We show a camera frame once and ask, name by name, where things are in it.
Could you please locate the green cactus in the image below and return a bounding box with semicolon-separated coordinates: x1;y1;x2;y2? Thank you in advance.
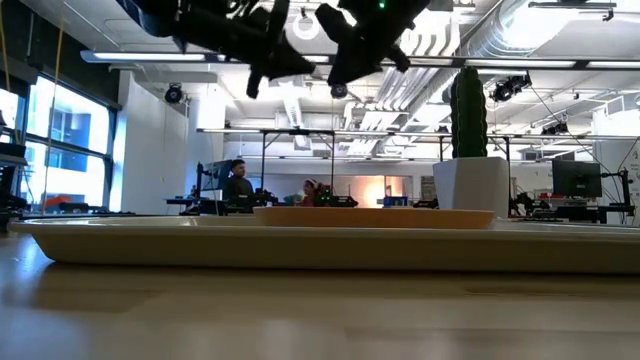
449;66;489;160

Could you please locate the black equipment stand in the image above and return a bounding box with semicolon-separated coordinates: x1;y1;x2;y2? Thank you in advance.
0;112;31;222

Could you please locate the long ceiling light bar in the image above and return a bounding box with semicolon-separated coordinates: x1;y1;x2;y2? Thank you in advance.
79;49;640;72

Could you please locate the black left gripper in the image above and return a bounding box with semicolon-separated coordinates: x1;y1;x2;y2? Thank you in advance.
172;0;317;99

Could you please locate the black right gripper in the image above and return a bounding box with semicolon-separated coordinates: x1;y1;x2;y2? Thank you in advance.
315;0;432;86

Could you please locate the person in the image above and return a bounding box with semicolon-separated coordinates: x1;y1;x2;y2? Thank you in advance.
221;158;256;212
299;178;322;208

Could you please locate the yellow cable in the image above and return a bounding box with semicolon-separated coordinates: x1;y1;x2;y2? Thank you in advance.
41;14;67;216

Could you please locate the black computer monitor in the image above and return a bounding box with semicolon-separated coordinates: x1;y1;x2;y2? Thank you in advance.
551;158;603;199

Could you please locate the silver ventilation duct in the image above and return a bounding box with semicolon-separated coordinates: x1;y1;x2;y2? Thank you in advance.
462;0;557;58

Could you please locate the white plant pot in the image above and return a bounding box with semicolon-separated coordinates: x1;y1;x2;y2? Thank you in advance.
431;156;511;219

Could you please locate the beige plastic tray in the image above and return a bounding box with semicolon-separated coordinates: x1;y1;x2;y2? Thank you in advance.
6;215;640;276

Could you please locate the wooden plate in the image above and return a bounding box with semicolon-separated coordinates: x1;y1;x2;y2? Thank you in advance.
252;205;496;231

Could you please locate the white ring lamp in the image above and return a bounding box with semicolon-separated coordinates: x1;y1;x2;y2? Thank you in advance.
291;13;322;42

